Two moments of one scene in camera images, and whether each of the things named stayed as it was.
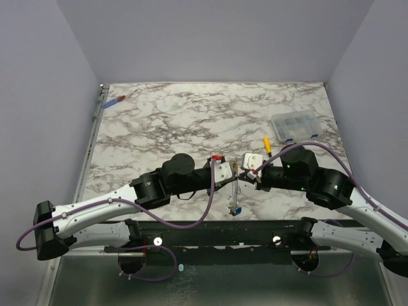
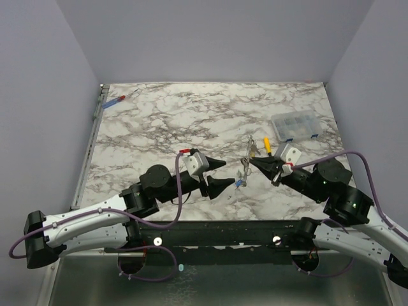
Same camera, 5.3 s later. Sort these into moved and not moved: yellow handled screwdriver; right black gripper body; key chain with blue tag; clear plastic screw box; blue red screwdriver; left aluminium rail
Moved: right black gripper body; key chain with blue tag
Not moved: blue red screwdriver; clear plastic screw box; yellow handled screwdriver; left aluminium rail
